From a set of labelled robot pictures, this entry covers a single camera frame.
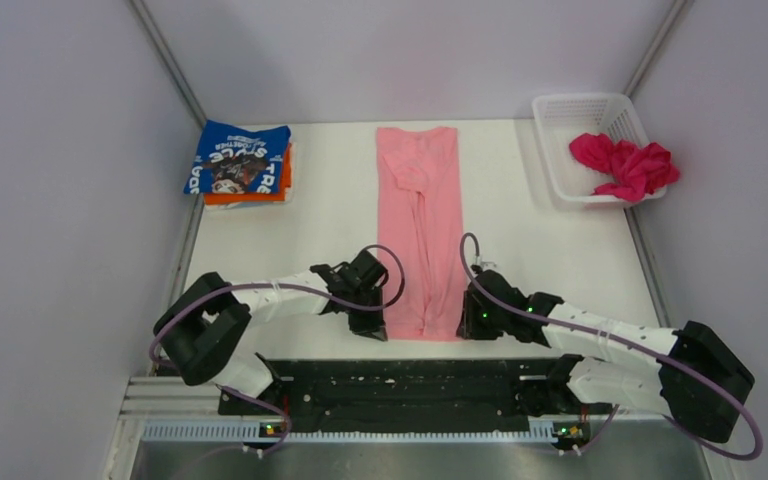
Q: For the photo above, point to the aluminium front rail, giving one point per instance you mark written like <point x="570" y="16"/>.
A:
<point x="172" y="411"/>

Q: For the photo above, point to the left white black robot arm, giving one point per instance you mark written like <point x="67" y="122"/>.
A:
<point x="200" y="334"/>

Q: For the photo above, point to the pink t-shirt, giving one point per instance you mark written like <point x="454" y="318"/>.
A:
<point x="420" y="220"/>

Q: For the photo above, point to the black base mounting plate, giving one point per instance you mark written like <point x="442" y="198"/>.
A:
<point x="415" y="396"/>

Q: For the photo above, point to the blue printed folded t-shirt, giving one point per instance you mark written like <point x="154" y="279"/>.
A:
<point x="236" y="161"/>

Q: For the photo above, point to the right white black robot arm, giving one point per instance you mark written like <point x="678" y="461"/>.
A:
<point x="688" y="374"/>

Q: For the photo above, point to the orange folded t-shirt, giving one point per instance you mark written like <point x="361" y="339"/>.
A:
<point x="271" y="192"/>

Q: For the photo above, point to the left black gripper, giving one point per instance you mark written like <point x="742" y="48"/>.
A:
<point x="373" y="326"/>

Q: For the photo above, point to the white plastic laundry basket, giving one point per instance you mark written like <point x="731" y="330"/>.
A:
<point x="559" y="119"/>

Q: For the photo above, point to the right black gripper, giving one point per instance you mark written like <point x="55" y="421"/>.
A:
<point x="469" y="327"/>

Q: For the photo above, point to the magenta crumpled t-shirt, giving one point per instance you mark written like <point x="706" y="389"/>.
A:
<point x="635" y="171"/>

